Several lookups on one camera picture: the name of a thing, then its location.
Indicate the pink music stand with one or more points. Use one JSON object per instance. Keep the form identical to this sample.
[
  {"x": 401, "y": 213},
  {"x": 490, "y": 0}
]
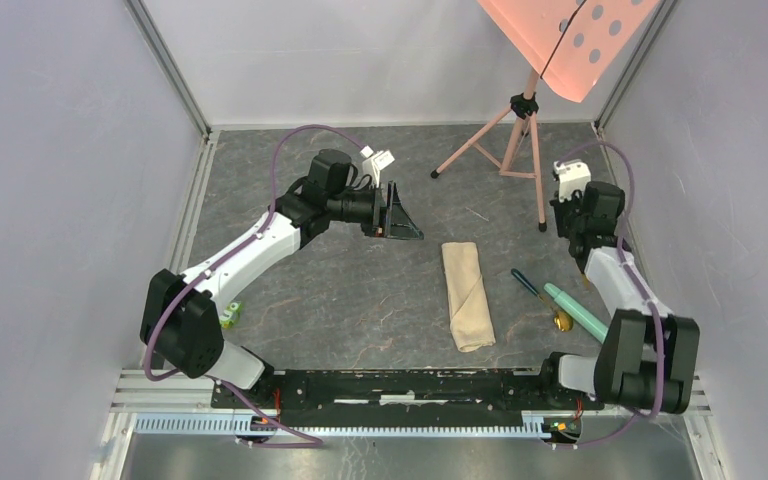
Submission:
[{"x": 568, "y": 46}]

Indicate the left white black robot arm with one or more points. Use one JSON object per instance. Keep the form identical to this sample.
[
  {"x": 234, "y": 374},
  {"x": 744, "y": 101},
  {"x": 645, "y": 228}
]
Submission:
[{"x": 181, "y": 315}]

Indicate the beige cloth napkin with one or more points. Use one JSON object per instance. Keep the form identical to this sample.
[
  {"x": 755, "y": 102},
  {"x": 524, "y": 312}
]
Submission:
[{"x": 469, "y": 315}]

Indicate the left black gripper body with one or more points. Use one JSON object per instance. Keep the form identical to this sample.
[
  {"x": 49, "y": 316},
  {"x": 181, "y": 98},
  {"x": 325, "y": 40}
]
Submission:
[{"x": 358, "y": 208}]

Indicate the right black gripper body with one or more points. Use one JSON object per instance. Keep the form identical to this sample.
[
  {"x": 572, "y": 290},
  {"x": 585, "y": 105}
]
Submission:
[{"x": 567, "y": 216}]

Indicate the white slotted cable duct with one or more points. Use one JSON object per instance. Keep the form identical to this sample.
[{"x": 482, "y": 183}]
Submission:
[{"x": 245, "y": 425}]

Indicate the gold spoon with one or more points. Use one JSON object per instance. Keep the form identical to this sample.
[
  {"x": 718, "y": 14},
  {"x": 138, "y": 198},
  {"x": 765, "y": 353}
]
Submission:
[{"x": 562, "y": 319}]

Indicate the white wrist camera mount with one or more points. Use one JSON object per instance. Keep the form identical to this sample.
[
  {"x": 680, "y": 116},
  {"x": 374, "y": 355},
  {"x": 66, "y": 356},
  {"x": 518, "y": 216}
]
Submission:
[
  {"x": 374, "y": 162},
  {"x": 572, "y": 177}
]

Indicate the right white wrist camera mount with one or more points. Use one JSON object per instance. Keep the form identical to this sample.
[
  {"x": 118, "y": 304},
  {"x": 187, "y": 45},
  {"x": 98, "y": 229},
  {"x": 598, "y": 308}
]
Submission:
[{"x": 572, "y": 177}]

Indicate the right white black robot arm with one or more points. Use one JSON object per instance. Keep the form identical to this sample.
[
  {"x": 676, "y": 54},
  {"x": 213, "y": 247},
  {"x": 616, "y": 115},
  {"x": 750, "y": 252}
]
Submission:
[{"x": 648, "y": 356}]

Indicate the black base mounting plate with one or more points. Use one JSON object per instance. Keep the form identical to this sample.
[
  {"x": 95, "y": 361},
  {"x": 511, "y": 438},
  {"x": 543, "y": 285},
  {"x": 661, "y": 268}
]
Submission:
[{"x": 419, "y": 398}]

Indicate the small green toy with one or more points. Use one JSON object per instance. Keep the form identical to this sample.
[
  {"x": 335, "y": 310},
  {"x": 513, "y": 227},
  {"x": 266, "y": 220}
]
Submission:
[{"x": 230, "y": 315}]

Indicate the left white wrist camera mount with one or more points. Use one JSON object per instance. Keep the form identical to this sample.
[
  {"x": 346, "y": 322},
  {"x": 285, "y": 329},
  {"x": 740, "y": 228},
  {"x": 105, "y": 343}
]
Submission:
[{"x": 374, "y": 162}]

